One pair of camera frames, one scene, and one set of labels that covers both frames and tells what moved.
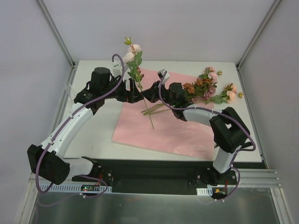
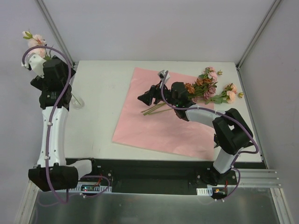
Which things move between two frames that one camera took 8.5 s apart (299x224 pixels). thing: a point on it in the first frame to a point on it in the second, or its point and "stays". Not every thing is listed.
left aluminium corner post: x=57 y=33 stays
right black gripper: x=155 y=91 stays
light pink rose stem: x=132 y=57 to x=35 y=40
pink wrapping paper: x=158 y=128 stays
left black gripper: x=129 y=92 to x=60 y=64
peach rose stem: x=228 y=95 stays
